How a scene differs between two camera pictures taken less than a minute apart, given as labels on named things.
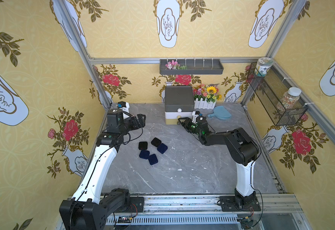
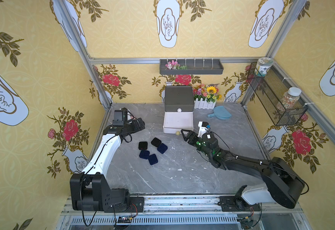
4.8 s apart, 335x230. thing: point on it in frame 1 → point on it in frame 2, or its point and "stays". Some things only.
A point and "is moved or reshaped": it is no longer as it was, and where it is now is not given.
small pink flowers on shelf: x=174 y=65 stays
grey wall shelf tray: x=194 y=66 stays
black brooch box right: x=156 y=142 stays
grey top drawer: x=179 y=108 stays
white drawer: x=170 y=115 is moved or reshaped
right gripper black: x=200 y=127 → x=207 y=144
